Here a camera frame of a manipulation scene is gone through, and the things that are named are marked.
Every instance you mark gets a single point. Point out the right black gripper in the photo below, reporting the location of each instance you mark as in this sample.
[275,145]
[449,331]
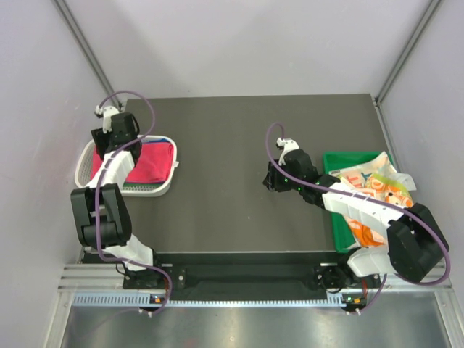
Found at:
[272,181]

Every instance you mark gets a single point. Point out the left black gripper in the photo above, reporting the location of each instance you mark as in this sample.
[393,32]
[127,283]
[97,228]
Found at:
[101,141]

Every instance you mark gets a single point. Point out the pink microfiber towel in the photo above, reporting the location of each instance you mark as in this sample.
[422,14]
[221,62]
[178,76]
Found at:
[154,164]

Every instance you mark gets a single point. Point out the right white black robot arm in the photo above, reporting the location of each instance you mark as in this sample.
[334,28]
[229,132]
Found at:
[414,242]

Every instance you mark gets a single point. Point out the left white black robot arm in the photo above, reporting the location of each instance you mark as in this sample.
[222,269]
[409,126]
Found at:
[101,217]

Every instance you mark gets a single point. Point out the blue folded towel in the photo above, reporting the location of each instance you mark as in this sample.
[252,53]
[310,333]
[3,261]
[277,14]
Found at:
[154,139]

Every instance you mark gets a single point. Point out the white perforated basket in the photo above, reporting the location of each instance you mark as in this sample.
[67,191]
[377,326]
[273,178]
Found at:
[89,162]

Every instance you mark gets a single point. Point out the orange white patterned towel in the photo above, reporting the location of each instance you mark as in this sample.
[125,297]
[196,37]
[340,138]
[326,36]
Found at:
[386,186]

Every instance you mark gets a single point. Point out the green plastic tray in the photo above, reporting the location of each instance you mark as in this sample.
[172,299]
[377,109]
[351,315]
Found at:
[348,234]

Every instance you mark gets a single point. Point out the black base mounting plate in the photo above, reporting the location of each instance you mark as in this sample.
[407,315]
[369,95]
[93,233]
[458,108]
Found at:
[314,277]

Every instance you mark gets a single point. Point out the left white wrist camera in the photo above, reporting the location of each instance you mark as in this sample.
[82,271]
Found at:
[106,114]

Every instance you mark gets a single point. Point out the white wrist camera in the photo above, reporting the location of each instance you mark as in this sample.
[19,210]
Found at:
[106,114]
[288,144]

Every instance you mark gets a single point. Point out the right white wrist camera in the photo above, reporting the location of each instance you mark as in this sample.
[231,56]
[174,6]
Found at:
[288,144]

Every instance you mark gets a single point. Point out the white slotted cable duct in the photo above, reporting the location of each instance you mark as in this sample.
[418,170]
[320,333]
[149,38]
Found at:
[153,300]

